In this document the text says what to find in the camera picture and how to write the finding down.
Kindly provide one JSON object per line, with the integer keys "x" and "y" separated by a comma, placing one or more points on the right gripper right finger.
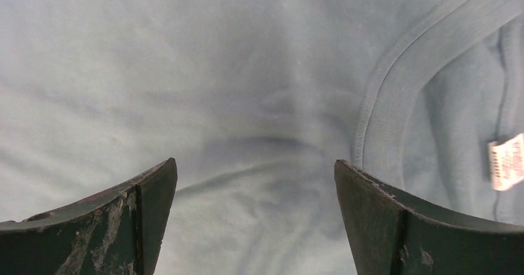
{"x": 393, "y": 232}

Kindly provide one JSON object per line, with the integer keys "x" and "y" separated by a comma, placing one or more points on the blue-grey t-shirt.
{"x": 256, "y": 100}

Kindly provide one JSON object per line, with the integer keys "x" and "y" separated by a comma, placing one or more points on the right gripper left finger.
{"x": 116, "y": 231}

